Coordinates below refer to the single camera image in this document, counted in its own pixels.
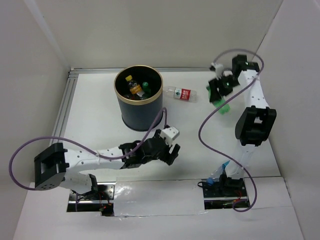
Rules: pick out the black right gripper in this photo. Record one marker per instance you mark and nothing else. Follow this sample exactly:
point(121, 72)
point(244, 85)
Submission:
point(215, 95)

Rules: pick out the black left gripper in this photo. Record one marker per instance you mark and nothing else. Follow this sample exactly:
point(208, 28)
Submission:
point(174, 155)

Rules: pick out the clear bottle red label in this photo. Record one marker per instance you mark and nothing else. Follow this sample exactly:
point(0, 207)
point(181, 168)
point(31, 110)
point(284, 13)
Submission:
point(179, 93)

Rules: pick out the clear bottle blue label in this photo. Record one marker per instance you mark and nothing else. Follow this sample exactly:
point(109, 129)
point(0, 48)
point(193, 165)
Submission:
point(215, 175)

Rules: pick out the clear bottle yellow cap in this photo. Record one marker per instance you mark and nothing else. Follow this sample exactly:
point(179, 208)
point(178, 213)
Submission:
point(133, 86)

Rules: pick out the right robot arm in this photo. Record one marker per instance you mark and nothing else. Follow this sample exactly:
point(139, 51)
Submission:
point(252, 128)

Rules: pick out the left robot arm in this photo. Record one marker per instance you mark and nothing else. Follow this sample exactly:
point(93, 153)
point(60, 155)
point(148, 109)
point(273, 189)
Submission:
point(57, 166)

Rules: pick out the black bin gold rim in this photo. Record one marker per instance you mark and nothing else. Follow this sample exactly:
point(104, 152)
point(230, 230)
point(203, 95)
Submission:
point(138, 113)

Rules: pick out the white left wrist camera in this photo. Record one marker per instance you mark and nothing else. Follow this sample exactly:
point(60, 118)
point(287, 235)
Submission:
point(169, 134)

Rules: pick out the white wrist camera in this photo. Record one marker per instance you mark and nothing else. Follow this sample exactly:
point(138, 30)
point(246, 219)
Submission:
point(218, 69)
point(169, 134)

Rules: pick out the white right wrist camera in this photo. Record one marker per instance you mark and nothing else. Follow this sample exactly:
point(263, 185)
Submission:
point(218, 69)

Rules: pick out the aluminium frame rail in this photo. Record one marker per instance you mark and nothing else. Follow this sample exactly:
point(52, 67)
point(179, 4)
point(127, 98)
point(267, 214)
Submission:
point(90, 115)

